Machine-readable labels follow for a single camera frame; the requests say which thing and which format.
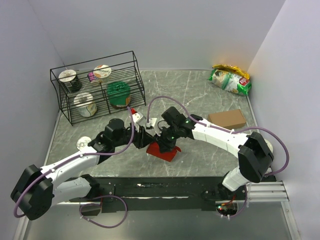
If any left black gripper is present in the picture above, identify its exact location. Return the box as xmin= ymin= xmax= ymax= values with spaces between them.
xmin=113 ymin=122 xmax=154 ymax=149

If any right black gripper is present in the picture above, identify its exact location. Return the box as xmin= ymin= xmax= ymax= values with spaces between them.
xmin=153 ymin=124 xmax=181 ymax=154

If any red paper box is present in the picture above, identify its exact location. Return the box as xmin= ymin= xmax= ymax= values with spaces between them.
xmin=146 ymin=142 xmax=182 ymax=162

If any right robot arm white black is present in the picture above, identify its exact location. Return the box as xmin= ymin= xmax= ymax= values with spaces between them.
xmin=157 ymin=107 xmax=274 ymax=200

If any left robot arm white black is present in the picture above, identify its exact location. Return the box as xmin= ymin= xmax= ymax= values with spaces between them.
xmin=10 ymin=113 xmax=157 ymax=220

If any brown cardboard box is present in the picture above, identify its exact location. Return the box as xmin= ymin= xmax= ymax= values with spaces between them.
xmin=207 ymin=109 xmax=247 ymax=130

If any green lidded jar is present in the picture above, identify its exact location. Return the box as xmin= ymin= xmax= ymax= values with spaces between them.
xmin=106 ymin=81 xmax=131 ymax=109

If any metal tin can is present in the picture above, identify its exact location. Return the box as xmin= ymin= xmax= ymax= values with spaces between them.
xmin=76 ymin=136 xmax=92 ymax=150

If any white cup lower shelf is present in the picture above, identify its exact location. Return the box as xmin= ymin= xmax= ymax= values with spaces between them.
xmin=73 ymin=92 xmax=97 ymax=118

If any white yogurt cup orange label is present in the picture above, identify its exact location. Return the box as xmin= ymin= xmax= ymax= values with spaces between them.
xmin=93 ymin=64 xmax=112 ymax=83

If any small purple white cup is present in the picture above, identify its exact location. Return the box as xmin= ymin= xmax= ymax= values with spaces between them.
xmin=87 ymin=72 xmax=97 ymax=82

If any green chips bag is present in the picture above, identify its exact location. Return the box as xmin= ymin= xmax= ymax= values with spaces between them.
xmin=208 ymin=68 xmax=252 ymax=96

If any yellow chips bag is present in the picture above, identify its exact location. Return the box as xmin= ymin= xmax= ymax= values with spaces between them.
xmin=212 ymin=64 xmax=250 ymax=80

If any foil lid dark cup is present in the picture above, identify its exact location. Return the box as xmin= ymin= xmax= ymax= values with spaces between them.
xmin=58 ymin=69 xmax=82 ymax=93

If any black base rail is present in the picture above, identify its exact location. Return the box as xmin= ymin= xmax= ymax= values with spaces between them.
xmin=68 ymin=175 xmax=277 ymax=214

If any black wire rack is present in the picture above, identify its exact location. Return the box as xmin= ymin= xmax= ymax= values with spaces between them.
xmin=50 ymin=50 xmax=146 ymax=125

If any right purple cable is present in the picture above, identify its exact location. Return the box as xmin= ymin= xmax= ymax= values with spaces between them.
xmin=146 ymin=96 xmax=290 ymax=219

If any aluminium frame rail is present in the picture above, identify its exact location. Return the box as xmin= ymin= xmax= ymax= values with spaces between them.
xmin=13 ymin=159 xmax=302 ymax=240

